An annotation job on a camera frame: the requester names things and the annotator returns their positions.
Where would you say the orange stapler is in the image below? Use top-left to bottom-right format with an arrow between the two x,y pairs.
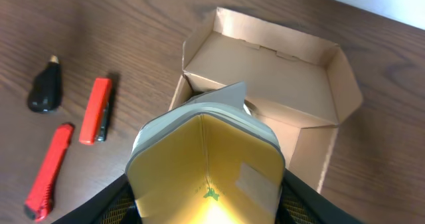
79,78 -> 112,146

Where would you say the open cardboard box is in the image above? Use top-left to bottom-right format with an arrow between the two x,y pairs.
171,7 -> 363,191

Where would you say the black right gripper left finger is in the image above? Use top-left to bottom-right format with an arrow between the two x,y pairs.
53,174 -> 142,224

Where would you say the orange utility knife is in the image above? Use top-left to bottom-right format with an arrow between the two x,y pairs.
24,123 -> 74,222

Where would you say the yellow sticky note pad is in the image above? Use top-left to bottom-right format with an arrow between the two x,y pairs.
126,82 -> 285,223

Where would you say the black correction tape dispenser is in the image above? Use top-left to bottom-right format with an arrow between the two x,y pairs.
27,55 -> 62,113

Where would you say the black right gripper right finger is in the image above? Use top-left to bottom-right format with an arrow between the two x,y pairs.
275,169 -> 361,224

